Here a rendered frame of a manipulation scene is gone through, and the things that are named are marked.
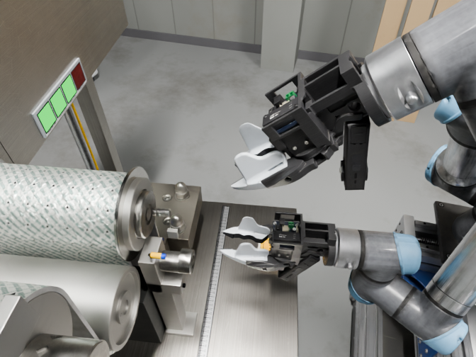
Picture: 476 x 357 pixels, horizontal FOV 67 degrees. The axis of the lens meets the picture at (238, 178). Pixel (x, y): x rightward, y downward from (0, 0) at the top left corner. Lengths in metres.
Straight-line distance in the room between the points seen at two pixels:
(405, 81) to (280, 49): 2.95
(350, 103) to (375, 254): 0.35
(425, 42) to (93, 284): 0.49
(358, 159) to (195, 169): 2.00
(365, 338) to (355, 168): 1.25
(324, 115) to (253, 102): 2.57
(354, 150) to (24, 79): 0.70
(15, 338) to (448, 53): 0.41
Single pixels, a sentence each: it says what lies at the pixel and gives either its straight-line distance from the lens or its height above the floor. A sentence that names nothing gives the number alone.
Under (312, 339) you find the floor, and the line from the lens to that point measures 1.83.
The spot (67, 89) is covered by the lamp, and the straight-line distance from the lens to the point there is 1.03.
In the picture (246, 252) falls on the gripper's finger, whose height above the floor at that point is 1.12.
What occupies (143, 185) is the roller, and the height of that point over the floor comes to 1.29.
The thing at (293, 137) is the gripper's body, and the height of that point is 1.44.
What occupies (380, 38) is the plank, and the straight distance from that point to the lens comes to 2.84.
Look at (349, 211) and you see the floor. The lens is 2.25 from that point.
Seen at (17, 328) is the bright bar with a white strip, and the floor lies 1.44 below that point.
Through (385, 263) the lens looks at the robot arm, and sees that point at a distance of 0.71.
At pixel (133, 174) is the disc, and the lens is 0.56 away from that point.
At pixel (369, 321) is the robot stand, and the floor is 0.23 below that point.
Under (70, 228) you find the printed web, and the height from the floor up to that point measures 1.28.
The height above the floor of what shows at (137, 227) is 1.26.
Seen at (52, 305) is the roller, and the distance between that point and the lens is 0.42.
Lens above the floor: 1.70
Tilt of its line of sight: 47 degrees down
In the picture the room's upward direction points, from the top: straight up
